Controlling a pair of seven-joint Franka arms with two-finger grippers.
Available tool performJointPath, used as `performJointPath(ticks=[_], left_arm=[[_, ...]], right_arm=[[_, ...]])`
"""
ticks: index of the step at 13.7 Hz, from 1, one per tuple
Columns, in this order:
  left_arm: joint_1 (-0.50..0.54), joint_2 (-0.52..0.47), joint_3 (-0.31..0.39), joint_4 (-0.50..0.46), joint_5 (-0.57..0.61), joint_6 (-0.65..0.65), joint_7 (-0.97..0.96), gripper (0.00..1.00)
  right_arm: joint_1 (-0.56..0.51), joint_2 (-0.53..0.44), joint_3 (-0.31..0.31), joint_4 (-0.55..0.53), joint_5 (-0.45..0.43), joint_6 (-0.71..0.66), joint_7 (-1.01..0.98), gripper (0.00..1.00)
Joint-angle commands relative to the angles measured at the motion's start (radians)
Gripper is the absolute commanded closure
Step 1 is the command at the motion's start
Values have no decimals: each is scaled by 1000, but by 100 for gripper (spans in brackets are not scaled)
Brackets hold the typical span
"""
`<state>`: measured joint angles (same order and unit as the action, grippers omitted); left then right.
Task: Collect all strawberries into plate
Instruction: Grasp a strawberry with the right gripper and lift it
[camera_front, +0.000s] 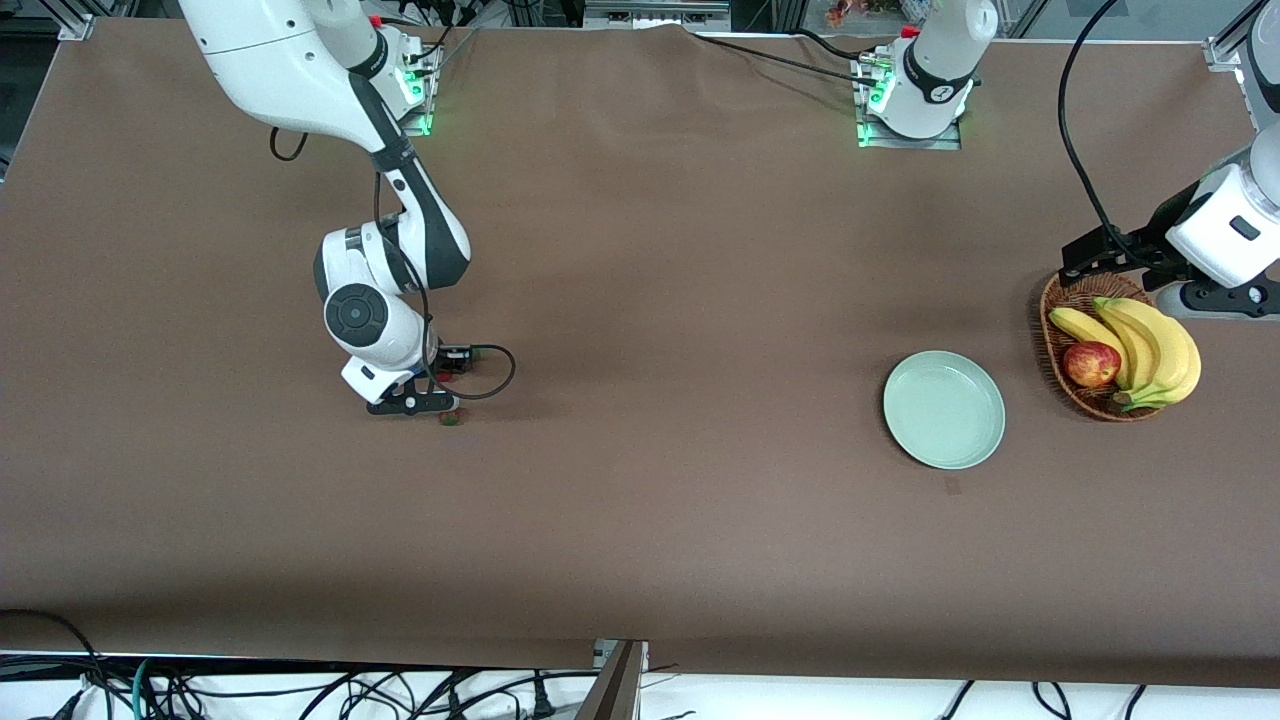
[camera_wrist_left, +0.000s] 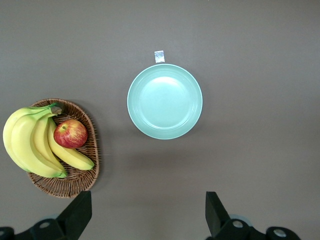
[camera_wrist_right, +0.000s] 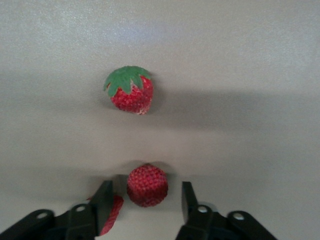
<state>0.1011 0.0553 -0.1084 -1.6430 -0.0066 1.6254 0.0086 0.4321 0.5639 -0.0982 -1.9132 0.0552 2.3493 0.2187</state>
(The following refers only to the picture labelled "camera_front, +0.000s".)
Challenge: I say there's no pale green round plate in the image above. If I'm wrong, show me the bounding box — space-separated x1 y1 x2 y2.
882 350 1006 471

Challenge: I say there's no red apple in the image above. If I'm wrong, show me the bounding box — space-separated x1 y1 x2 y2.
1063 341 1122 389

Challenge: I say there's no yellow banana bunch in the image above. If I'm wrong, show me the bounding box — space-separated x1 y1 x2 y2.
1048 296 1202 413

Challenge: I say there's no brown wicker basket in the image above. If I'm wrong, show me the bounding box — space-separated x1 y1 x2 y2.
1039 272 1166 423

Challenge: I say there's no brown table cover sheet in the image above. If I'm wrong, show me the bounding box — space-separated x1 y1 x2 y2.
0 18 1280 689

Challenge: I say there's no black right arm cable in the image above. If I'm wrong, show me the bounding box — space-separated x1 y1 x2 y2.
268 125 518 401

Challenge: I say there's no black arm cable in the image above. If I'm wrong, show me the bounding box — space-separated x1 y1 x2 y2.
268 125 518 401
1057 0 1147 261

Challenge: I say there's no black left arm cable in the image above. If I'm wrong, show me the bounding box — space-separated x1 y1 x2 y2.
1057 0 1147 261

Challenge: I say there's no aluminium frame profile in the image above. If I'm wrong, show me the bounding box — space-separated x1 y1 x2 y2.
40 0 96 41
1205 0 1280 71

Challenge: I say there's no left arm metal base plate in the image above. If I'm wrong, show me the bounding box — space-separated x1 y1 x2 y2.
853 50 963 151

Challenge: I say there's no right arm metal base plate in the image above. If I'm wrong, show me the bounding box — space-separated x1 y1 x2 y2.
395 28 443 136

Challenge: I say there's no small metal bracket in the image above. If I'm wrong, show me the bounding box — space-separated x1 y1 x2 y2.
592 638 651 671

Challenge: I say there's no brown wooden post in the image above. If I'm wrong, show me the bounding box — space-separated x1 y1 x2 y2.
575 640 646 720

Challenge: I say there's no black cable across table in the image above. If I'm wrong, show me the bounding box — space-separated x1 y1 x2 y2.
685 30 891 89

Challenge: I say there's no grey metal rail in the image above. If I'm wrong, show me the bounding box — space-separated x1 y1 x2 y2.
583 0 733 31

